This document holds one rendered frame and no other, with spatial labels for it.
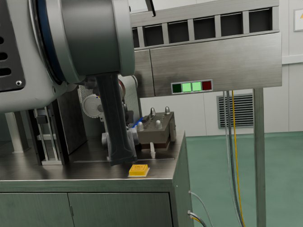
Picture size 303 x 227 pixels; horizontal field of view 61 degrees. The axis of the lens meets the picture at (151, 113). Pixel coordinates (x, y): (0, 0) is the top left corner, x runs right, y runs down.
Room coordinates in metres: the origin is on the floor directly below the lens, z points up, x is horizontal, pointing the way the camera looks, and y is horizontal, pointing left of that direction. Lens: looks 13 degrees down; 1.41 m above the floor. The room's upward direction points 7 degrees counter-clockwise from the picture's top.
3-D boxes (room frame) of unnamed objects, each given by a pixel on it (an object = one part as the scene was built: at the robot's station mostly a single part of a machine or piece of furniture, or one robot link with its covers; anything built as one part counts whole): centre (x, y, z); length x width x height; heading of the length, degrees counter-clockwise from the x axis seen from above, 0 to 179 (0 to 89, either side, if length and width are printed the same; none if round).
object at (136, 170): (1.08, 0.09, 0.91); 0.07 x 0.07 x 0.02; 77
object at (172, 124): (1.45, -0.12, 0.97); 0.10 x 0.03 x 0.11; 167
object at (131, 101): (1.44, 0.10, 1.11); 0.23 x 0.01 x 0.18; 167
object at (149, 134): (1.46, -0.02, 1.00); 0.40 x 0.16 x 0.06; 167
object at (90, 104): (1.49, 0.28, 1.18); 0.26 x 0.12 x 0.12; 167
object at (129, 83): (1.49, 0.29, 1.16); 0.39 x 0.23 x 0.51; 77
